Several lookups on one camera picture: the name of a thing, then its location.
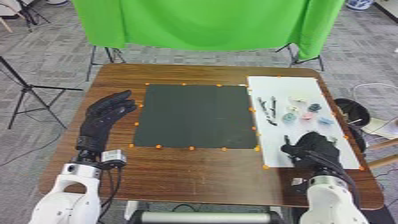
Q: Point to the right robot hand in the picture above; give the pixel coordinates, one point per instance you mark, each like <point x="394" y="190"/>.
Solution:
<point x="316" y="150"/>

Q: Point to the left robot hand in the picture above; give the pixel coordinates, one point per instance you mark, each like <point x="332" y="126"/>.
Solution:
<point x="103" y="115"/>

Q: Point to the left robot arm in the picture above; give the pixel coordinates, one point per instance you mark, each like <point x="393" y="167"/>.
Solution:
<point x="69" y="200"/>

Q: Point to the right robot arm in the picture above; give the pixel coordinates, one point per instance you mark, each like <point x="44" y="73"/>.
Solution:
<point x="330" y="203"/>

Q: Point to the blue flower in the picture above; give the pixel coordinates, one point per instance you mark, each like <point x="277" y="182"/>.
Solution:
<point x="325" y="120"/>

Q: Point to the pink flower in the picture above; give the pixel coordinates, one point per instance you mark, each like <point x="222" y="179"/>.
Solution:
<point x="307" y="115"/>

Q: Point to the light green flower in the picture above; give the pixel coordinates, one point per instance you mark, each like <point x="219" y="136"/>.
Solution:
<point x="288" y="117"/>

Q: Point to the dark teal flower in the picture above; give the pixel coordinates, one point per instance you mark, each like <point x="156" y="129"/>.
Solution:
<point x="314" y="107"/>

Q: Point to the white flower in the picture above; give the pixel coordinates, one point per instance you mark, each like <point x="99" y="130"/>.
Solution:
<point x="291" y="108"/>
<point x="297" y="99"/>

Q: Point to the black tripod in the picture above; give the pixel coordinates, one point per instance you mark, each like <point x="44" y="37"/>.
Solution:
<point x="28" y="89"/>

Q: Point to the dark mat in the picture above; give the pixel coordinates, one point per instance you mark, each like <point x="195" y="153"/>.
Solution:
<point x="195" y="116"/>

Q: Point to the green sprig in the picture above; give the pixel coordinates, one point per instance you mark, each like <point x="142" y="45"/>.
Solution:
<point x="272" y="104"/>

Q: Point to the white sheet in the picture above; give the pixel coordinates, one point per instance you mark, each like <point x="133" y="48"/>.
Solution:
<point x="281" y="88"/>

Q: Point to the pale grey bar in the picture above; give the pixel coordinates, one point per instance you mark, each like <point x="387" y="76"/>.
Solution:
<point x="204" y="218"/>

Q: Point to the blue and white vase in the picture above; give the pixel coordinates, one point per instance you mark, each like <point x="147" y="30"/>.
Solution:
<point x="359" y="4"/>

